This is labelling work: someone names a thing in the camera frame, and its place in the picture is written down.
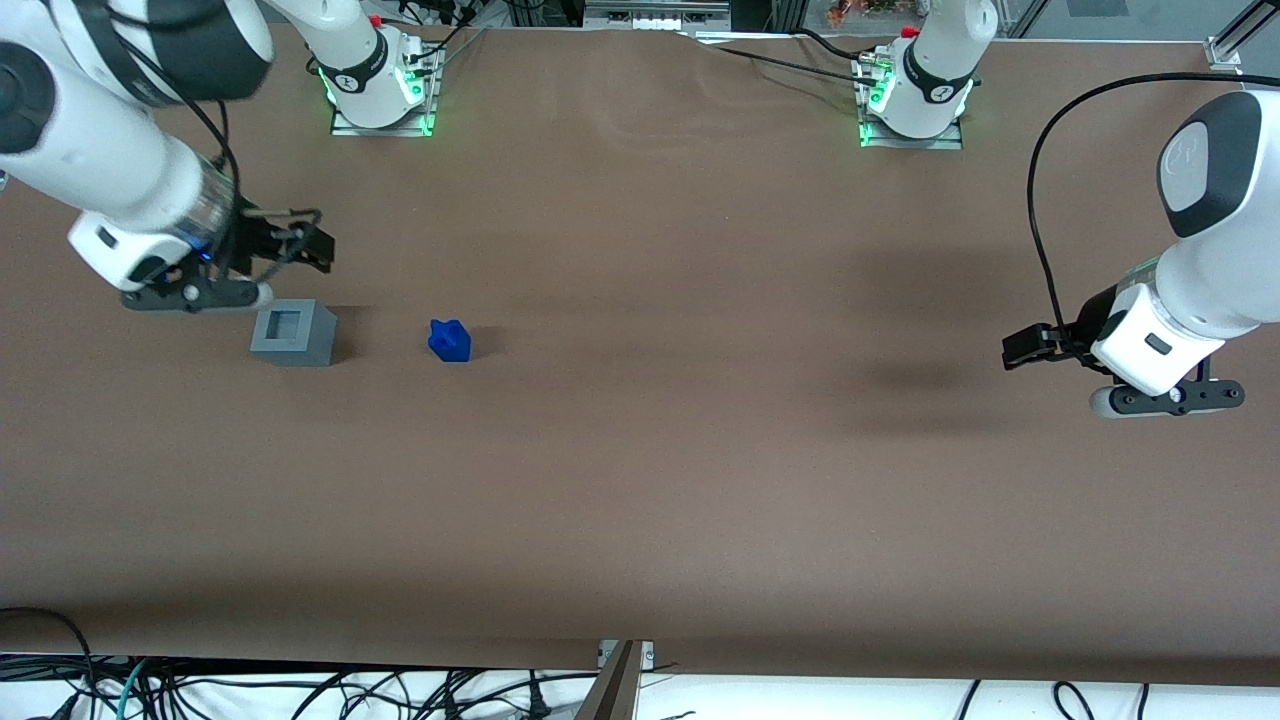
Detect blue plastic part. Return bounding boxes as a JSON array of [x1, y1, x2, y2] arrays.
[[428, 318, 472, 363]]

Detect gray cube base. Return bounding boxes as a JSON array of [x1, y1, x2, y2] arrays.
[[250, 298, 338, 367]]

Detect diagonal aluminium profile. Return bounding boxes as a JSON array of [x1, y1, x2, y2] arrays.
[[1215, 0, 1280, 56]]

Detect brown table cover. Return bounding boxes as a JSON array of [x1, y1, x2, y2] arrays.
[[0, 18, 1280, 689]]

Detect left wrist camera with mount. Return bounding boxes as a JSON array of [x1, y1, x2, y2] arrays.
[[1090, 380, 1246, 419]]

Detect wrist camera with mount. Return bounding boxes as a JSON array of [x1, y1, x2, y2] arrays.
[[1090, 380, 1246, 419], [120, 278, 273, 313]]

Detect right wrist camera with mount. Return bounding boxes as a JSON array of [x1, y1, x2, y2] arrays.
[[120, 278, 273, 313]]

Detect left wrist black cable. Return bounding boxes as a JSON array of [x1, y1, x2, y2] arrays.
[[1028, 72, 1280, 336]]

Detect black base cable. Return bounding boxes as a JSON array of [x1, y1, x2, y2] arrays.
[[395, 0, 491, 71]]

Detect short black table cable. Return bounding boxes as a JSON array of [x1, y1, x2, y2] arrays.
[[795, 28, 881, 63]]

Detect long black table cable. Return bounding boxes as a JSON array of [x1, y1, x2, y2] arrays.
[[695, 40, 881, 86]]

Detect black looped floor cable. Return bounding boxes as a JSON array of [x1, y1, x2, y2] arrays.
[[0, 607, 96, 720]]

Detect aluminium frame rail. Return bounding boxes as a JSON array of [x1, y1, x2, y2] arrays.
[[583, 0, 733, 31]]

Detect teal cable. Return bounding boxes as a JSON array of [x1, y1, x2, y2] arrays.
[[113, 658, 153, 720]]

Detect tangled black floor cables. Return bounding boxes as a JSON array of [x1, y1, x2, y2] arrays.
[[95, 665, 601, 720]]

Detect aluminium post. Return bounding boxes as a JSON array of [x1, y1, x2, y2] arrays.
[[575, 640, 643, 720]]

